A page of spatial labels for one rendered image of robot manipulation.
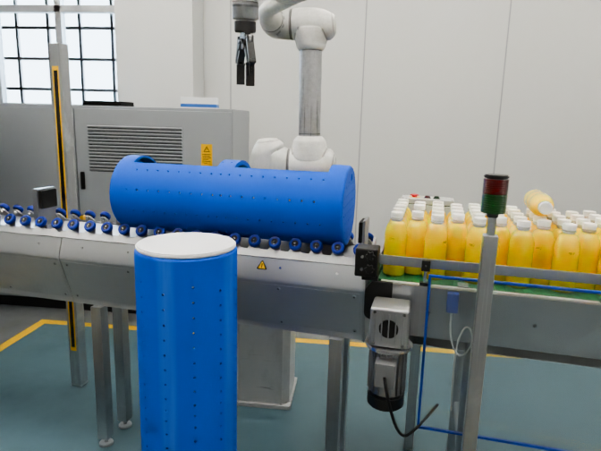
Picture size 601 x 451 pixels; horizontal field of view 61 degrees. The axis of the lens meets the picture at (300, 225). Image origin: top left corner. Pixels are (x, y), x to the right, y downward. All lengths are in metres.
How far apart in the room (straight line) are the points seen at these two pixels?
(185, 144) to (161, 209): 1.60
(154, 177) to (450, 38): 3.25
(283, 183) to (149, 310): 0.62
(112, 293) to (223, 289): 0.84
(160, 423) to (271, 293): 0.58
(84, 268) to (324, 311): 0.95
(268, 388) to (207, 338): 1.23
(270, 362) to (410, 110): 2.73
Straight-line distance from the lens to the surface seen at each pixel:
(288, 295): 1.82
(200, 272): 1.37
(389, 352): 1.55
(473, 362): 1.54
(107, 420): 2.45
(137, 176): 1.97
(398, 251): 1.67
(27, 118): 3.97
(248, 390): 2.66
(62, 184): 2.72
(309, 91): 2.35
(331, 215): 1.69
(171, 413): 1.54
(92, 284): 2.20
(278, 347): 2.52
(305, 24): 2.36
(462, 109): 4.64
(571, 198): 4.93
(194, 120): 3.46
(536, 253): 1.72
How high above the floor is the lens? 1.38
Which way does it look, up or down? 11 degrees down
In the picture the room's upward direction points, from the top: 2 degrees clockwise
